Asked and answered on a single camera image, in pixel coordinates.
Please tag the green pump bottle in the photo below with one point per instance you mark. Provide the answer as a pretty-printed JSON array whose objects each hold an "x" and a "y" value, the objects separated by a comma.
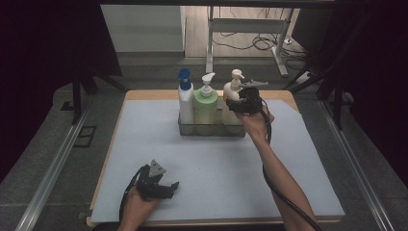
[{"x": 205, "y": 106}]

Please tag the white desk frame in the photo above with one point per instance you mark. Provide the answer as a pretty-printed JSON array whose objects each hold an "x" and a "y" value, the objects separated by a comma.
[{"x": 247, "y": 25}]

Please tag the white panel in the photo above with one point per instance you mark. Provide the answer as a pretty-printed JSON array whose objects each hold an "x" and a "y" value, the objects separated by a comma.
[{"x": 144, "y": 29}]

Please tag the black tripod stand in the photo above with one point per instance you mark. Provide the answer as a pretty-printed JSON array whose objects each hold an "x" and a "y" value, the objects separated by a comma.
[
  {"x": 77, "y": 99},
  {"x": 336, "y": 102}
]

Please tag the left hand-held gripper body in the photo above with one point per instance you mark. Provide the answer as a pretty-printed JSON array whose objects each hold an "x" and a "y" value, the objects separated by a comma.
[{"x": 149, "y": 186}]

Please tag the black curtain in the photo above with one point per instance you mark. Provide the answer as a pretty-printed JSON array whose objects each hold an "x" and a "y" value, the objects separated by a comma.
[
  {"x": 41, "y": 64},
  {"x": 378, "y": 80}
]

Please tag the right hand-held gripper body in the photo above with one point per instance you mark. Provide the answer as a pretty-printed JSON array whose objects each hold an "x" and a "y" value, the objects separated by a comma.
[{"x": 250, "y": 101}]

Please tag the person's right hand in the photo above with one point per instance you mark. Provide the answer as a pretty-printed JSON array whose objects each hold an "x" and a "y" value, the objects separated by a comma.
[{"x": 256, "y": 126}]

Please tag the white bottle with blue cap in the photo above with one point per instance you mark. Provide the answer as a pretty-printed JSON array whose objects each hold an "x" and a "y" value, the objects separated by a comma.
[{"x": 186, "y": 102}]

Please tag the aluminium rail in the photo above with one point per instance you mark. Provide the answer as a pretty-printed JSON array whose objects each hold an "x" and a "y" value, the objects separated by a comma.
[
  {"x": 356, "y": 166},
  {"x": 51, "y": 173}
]

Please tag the pale blue table mat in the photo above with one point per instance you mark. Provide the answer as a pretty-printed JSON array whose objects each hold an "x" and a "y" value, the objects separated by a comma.
[{"x": 208, "y": 179}]

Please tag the person's left hand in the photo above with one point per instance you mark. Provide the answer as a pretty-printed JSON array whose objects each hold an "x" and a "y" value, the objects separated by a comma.
[{"x": 136, "y": 210}]

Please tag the cream pump bottle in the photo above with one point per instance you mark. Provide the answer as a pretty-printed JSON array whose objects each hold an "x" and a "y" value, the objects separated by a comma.
[{"x": 231, "y": 93}]

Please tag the grey mesh basket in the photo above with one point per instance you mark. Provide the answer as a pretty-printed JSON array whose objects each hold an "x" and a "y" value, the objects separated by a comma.
[{"x": 211, "y": 130}]

